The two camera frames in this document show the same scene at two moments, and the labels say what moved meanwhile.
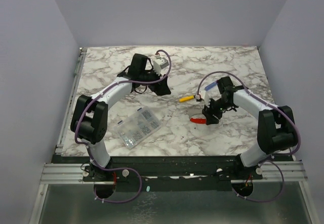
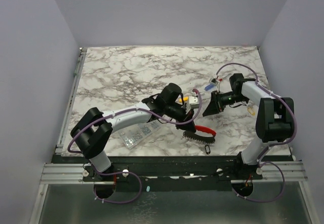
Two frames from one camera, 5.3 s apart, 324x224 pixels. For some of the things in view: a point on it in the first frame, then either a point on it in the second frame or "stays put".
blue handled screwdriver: [210, 85] stays put
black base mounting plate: [168, 173] stays put
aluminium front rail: [72, 173] stays put
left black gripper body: [156, 87] to [187, 116]
